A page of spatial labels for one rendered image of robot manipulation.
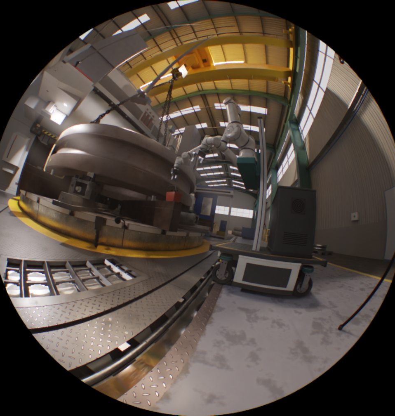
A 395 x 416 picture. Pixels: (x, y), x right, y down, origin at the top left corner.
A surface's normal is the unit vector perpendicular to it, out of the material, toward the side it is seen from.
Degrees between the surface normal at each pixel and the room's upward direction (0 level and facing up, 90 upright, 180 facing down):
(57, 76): 90
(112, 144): 90
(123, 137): 90
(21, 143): 90
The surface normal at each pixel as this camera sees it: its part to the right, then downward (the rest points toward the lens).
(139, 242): 0.70, 0.04
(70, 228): 0.48, -0.03
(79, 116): 0.93, 0.13
